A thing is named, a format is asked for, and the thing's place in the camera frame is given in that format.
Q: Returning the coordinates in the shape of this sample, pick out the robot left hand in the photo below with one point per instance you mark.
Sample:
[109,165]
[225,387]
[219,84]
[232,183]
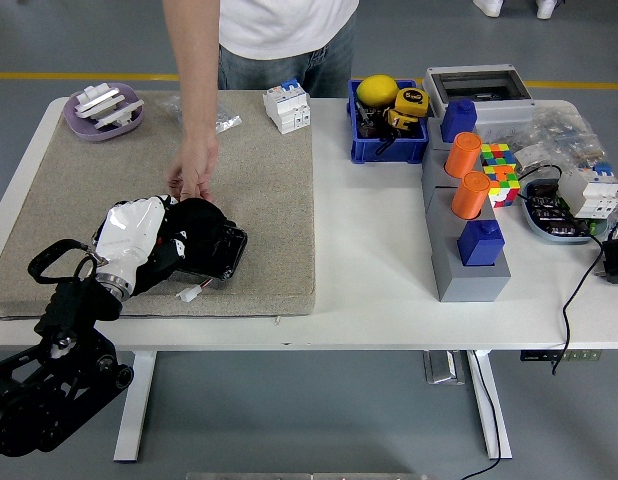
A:
[129,230]

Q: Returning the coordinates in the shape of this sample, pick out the person's right hand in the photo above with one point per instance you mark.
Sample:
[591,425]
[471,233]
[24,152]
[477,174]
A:
[196,162]

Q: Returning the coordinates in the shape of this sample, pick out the black plastic-wrapped panel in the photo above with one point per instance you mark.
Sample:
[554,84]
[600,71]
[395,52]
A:
[231,250]

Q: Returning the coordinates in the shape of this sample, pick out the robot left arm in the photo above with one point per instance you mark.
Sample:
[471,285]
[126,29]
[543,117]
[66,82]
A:
[64,350]

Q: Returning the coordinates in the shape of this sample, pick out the person's right forearm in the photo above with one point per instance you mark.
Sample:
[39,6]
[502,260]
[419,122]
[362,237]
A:
[196,75]

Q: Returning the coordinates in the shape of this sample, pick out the table control panel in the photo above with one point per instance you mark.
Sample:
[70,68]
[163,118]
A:
[540,356]

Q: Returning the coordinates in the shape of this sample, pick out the clear bag of screws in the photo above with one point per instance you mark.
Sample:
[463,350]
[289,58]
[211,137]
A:
[228,119]

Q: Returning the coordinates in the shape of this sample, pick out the grey-brown mat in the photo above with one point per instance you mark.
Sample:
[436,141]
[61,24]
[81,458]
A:
[264,200]

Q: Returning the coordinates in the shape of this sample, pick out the white circuit breaker, blue levers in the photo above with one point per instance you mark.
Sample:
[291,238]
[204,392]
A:
[590,193]
[285,108]

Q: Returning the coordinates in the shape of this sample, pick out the purple tray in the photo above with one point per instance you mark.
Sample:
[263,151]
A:
[86,131]

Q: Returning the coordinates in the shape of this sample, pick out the person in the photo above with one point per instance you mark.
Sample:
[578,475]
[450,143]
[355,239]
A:
[289,30]

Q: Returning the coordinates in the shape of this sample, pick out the white table leg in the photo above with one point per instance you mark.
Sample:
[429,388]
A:
[490,440]
[134,405]

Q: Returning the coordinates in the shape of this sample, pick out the yellow lemon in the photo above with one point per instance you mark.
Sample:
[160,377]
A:
[376,91]

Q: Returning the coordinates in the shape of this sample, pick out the blue plastic bin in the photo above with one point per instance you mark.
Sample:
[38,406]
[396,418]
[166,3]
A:
[390,153]

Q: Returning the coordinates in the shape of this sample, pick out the yellow tape measure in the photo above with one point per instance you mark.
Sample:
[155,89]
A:
[403,121]
[412,101]

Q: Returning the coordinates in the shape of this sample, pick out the blue block with knob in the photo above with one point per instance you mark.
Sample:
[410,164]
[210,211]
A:
[458,123]
[482,248]

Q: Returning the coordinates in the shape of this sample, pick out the orange cylinder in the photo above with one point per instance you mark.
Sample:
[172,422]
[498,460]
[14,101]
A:
[470,198]
[463,156]

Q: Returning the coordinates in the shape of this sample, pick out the grey block holder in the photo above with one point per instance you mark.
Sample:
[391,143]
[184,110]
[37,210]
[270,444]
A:
[470,286]

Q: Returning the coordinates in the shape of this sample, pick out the colourful puzzle cube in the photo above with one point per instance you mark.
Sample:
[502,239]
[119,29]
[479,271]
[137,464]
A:
[505,188]
[500,155]

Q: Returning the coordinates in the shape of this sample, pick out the white shoe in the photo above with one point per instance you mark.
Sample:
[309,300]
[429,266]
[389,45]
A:
[487,6]
[547,7]

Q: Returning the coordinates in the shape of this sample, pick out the blue-grey tray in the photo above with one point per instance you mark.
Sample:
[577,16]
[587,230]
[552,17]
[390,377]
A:
[535,221]

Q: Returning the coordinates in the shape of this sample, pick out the black electronic modules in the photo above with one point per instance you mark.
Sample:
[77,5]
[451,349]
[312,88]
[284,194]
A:
[552,211]

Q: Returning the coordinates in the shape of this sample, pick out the clear bags of parts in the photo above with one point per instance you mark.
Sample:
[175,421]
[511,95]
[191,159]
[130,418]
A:
[565,136]

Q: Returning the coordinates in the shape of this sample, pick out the black power adapter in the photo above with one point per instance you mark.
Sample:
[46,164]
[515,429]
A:
[616,261]

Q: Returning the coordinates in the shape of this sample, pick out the white plastic bracket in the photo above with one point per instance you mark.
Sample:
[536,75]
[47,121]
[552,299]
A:
[95,100]
[118,116]

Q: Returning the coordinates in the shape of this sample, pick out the grey electrical enclosure box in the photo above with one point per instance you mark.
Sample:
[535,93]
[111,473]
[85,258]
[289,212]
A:
[505,111]

